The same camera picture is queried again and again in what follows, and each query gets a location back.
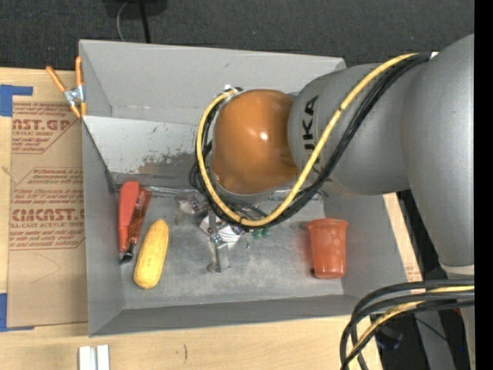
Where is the orange-red plastic cup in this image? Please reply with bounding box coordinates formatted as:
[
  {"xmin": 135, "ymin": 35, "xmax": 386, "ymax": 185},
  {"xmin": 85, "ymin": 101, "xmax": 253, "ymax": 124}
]
[{"xmin": 305, "ymin": 217, "xmax": 350, "ymax": 280}]

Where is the clear glass cup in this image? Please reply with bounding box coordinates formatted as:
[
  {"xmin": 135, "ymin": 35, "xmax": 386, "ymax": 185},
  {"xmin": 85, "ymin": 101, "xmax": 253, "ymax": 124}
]
[{"xmin": 173, "ymin": 191, "xmax": 208, "ymax": 227}]

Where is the yellow toy corn cob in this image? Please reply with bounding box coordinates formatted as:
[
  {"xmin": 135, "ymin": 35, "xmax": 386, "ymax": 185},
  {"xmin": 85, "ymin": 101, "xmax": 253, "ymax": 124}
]
[{"xmin": 132, "ymin": 218, "xmax": 170, "ymax": 290}]

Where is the brown cardboard board red print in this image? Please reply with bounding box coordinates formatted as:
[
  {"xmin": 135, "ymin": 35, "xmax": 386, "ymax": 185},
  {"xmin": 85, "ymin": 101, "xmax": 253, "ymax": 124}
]
[{"xmin": 0, "ymin": 66, "xmax": 427, "ymax": 331}]

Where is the red hand tool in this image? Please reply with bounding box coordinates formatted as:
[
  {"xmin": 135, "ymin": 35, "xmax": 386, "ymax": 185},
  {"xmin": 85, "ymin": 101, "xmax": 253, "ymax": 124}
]
[{"xmin": 116, "ymin": 180, "xmax": 153, "ymax": 264}]

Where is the grey metal bin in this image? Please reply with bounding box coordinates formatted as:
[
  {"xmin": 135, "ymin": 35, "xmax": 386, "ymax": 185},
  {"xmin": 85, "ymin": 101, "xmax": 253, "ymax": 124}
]
[{"xmin": 78, "ymin": 39, "xmax": 409, "ymax": 338}]

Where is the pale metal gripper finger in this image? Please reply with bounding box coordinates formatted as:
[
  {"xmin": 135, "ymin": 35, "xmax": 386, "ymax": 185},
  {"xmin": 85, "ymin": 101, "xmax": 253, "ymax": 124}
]
[{"xmin": 206, "ymin": 233, "xmax": 232, "ymax": 275}]

